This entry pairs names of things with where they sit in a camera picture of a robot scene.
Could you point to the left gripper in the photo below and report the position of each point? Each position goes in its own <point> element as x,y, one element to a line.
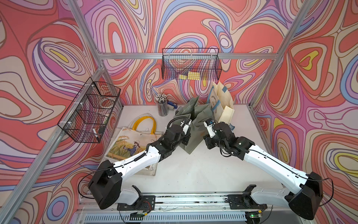
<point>187,137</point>

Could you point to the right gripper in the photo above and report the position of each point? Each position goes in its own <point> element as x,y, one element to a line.
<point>207,139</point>

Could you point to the olive green fabric bag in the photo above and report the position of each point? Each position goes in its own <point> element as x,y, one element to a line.
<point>198,113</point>

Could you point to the white bag yellow handles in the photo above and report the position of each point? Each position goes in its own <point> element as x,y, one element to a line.
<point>130,141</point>

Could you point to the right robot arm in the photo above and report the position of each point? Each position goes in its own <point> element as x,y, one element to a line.
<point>301,192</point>

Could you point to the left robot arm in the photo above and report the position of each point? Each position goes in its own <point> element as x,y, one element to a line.
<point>106,183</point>

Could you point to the blue stapler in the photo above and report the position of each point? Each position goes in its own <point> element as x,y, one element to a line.
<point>174,105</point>

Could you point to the metal cup of pencils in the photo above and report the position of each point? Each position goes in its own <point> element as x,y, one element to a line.
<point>162,104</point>

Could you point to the yellow sticky notes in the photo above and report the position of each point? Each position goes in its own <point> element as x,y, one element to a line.
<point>190,76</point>

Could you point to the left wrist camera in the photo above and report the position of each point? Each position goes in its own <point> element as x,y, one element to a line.
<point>186,125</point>

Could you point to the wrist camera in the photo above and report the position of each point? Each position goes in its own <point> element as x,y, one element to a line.
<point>208,124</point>
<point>186,125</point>

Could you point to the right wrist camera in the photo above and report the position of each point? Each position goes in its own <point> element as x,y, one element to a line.
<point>208,124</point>

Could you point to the beige bag blue handles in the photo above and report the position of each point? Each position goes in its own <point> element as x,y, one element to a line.
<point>221,103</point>

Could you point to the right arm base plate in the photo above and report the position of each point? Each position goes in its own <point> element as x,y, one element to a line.
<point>241,202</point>

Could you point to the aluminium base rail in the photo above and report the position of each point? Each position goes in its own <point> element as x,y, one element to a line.
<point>186,208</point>

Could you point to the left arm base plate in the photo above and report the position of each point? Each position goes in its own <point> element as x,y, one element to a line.
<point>143,203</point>

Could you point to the black wire basket back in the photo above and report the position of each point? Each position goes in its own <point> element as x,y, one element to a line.
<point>179,61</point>

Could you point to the black wire basket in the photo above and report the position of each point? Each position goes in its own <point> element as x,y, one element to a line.
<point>92,108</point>
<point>179,61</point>

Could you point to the black wire basket left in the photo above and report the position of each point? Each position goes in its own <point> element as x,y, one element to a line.
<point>92,108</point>

